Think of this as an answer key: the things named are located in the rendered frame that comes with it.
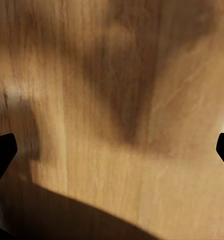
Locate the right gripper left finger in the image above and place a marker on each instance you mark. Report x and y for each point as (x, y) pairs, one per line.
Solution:
(8, 150)

